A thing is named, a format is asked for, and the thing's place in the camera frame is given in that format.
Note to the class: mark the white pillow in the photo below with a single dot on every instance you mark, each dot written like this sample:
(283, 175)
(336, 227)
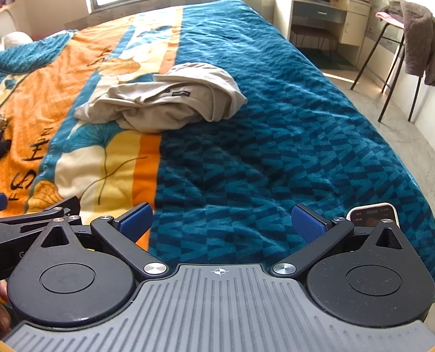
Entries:
(15, 40)

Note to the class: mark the teal and orange printed blanket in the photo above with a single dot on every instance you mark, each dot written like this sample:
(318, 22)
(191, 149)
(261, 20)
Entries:
(276, 135)

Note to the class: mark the beige t-shirt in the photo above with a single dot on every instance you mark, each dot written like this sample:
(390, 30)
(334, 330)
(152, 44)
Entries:
(158, 106)

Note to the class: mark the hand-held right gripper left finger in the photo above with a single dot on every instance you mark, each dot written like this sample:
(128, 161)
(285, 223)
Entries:
(136, 220)

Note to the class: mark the brown garment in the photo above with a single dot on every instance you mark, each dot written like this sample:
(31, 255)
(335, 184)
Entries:
(423, 40)

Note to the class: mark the pink cloth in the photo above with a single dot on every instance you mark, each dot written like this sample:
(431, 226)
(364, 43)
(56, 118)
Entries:
(388, 16)

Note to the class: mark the brown stool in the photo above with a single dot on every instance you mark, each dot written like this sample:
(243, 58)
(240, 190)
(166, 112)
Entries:
(313, 31)

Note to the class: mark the cream dressing table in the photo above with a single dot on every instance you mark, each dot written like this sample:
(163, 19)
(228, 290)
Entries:
(353, 25)

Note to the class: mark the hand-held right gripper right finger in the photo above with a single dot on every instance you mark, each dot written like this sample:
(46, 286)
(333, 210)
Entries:
(307, 223)

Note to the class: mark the black metal chair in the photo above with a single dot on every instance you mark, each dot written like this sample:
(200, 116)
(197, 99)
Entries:
(392, 77)

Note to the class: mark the white case smartphone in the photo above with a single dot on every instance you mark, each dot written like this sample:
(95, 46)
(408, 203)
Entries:
(368, 214)

